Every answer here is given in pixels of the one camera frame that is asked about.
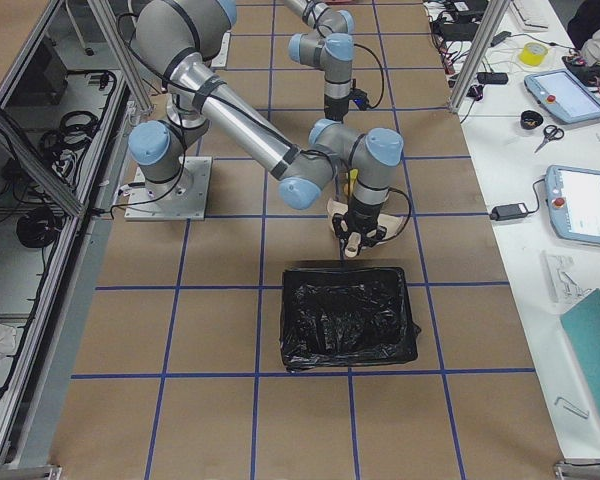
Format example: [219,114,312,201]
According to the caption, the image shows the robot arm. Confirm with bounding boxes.
[128,1,406,257]
[284,1,379,122]

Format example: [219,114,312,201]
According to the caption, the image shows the yellow tape roll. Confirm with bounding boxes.
[518,42,548,67]

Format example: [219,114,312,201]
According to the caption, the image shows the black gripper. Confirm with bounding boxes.
[331,212,388,248]

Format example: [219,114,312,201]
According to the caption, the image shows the black power adapter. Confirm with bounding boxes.
[489,203,530,221]

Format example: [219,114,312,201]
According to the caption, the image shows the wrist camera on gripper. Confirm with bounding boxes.
[350,88,370,111]

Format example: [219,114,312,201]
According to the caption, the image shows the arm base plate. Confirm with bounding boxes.
[124,156,213,222]

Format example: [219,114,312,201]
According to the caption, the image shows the black scissors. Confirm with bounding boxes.
[534,124,565,154]

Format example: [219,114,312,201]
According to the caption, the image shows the aluminium frame post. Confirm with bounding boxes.
[448,0,510,113]

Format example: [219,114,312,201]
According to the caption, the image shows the grey teach pendant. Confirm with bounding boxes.
[544,165,600,245]
[524,69,600,124]

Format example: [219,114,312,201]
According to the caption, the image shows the white plastic dustpan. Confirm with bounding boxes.
[327,197,409,258]

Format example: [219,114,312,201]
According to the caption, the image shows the right black-lined trash bin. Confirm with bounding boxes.
[279,266,421,371]

